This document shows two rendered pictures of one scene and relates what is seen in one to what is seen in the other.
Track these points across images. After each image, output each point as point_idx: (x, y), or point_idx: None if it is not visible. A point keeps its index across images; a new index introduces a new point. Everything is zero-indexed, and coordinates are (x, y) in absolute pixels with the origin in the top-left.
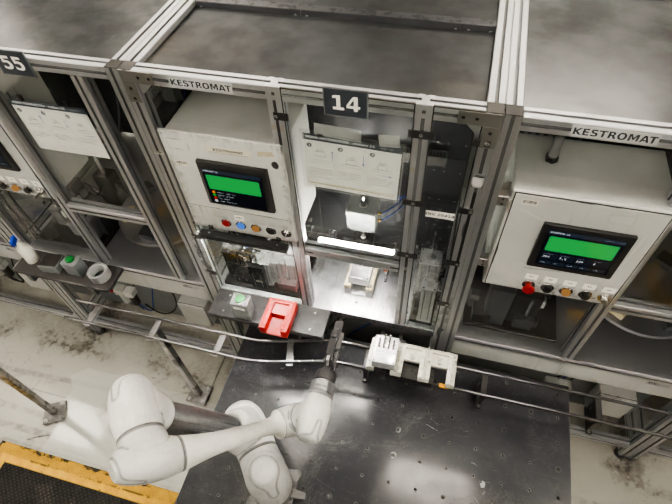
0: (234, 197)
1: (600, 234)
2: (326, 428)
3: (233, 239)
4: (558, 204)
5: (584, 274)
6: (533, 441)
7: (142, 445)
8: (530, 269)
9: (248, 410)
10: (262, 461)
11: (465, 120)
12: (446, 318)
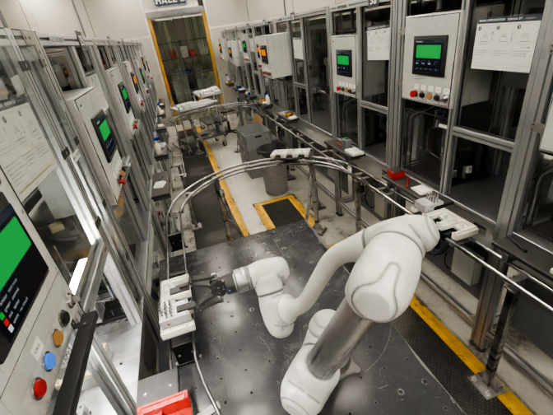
0: (18, 285)
1: (99, 113)
2: (259, 358)
3: (73, 384)
4: (83, 100)
5: (115, 151)
6: (203, 260)
7: (395, 221)
8: (111, 168)
9: (292, 368)
10: (322, 320)
11: (27, 40)
12: (135, 270)
